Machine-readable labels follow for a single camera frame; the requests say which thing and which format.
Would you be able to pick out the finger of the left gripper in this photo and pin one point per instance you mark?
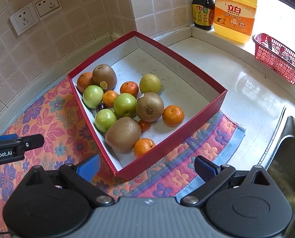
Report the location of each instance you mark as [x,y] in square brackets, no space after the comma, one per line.
[13,147]

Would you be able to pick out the orange tangerine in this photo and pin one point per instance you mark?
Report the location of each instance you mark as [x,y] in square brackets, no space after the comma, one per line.
[145,126]
[173,116]
[84,80]
[130,88]
[142,146]
[109,98]

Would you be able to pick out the red cardboard box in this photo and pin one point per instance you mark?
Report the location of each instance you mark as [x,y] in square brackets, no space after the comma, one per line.
[183,84]

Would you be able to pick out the green apple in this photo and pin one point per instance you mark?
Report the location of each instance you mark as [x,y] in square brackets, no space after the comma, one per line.
[104,119]
[92,96]
[125,105]
[150,83]

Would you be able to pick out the dark soy sauce bottle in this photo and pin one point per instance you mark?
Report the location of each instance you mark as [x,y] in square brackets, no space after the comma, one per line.
[203,14]

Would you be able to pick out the yellow detergent bottle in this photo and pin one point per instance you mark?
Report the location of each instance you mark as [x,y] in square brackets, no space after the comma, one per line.
[234,19]

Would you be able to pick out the floral cloth mat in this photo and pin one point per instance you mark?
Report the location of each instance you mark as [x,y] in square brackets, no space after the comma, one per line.
[57,116]

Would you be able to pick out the white wall socket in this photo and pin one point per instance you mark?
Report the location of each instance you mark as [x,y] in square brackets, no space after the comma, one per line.
[46,8]
[24,19]

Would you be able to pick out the steel sink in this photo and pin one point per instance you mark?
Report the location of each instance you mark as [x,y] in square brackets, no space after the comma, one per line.
[282,168]

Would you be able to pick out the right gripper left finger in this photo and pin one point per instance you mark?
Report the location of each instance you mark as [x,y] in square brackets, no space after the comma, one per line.
[77,178]

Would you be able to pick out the red plastic basket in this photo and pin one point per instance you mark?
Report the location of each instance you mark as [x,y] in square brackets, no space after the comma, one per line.
[275,55]

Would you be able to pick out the dark small fruit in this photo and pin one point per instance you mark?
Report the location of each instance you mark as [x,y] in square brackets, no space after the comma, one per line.
[100,107]

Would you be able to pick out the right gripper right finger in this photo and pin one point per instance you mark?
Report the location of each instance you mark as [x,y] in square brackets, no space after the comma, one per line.
[215,178]

